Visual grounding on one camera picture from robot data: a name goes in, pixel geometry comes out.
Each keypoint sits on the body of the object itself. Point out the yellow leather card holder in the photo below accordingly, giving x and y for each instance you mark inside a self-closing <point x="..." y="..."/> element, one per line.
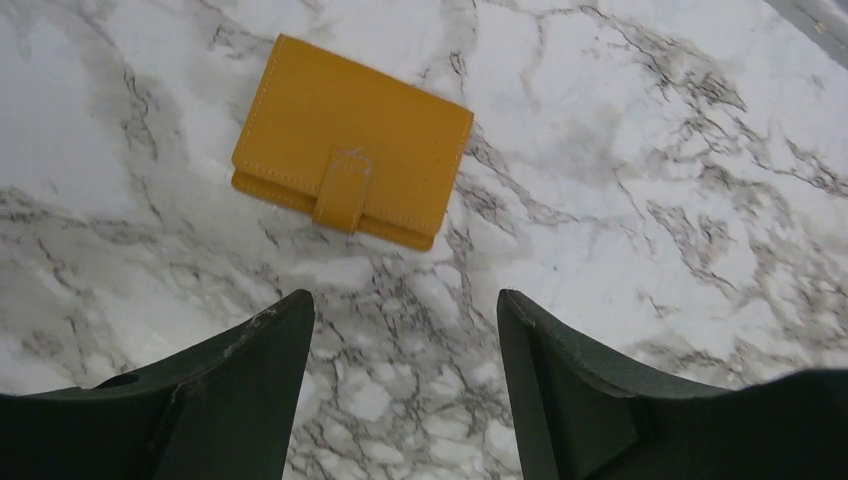
<point x="351" y="147"/>

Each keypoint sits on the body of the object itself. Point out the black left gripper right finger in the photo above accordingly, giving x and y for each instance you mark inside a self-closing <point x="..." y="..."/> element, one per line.
<point x="583" y="410"/>

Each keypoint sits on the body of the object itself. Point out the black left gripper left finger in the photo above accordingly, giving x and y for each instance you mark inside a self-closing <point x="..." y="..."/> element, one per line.
<point x="221" y="409"/>

